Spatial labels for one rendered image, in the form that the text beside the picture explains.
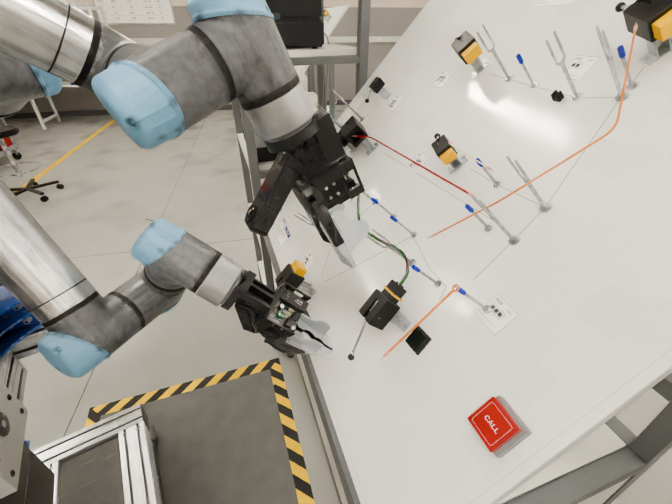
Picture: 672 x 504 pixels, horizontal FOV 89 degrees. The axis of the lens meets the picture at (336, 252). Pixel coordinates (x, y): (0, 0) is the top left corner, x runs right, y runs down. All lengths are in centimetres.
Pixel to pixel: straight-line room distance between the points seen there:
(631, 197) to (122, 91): 64
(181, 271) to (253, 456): 129
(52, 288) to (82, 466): 121
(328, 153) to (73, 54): 29
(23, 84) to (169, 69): 34
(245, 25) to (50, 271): 39
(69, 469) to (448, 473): 142
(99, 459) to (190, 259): 125
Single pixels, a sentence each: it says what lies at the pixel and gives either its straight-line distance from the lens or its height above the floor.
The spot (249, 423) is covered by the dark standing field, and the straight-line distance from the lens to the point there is 182.
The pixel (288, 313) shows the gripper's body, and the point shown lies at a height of 116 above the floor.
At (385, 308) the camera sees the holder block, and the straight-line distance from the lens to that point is 63.
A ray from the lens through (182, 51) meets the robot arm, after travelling 39.
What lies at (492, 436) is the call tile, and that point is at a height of 109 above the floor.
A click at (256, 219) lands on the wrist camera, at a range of 46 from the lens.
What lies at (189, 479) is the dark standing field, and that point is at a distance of 178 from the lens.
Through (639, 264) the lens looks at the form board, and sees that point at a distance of 60.
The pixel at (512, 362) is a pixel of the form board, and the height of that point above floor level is 113.
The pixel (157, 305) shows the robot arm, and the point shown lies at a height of 117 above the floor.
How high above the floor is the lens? 155
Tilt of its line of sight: 34 degrees down
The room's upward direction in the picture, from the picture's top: straight up
